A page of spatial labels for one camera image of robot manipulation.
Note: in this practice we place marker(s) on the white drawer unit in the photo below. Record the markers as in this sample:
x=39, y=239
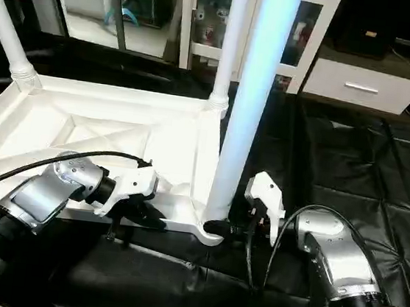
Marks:
x=361, y=86

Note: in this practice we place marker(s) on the black mat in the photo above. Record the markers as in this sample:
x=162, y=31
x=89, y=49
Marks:
x=352, y=163

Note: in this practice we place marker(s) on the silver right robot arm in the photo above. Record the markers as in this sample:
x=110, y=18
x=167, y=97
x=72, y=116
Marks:
x=335, y=250

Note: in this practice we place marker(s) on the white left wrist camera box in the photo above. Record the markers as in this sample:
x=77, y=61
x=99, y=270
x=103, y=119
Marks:
x=135, y=184

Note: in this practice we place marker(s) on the black speaker box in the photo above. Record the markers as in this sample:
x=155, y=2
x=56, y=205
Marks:
x=363, y=34

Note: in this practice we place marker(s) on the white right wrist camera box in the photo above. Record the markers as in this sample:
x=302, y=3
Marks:
x=267, y=190

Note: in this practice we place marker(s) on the white glass door cabinet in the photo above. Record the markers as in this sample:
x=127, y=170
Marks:
x=202, y=49

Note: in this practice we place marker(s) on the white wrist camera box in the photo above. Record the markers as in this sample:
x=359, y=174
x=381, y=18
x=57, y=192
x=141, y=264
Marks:
x=135, y=184
x=267, y=190

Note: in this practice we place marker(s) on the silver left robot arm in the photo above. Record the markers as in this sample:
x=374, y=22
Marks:
x=45, y=194

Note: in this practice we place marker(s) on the white plastic table top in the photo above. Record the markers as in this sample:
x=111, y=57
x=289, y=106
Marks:
x=120, y=121

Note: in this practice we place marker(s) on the clear plastic storage box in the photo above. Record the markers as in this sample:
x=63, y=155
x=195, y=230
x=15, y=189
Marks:
x=144, y=6

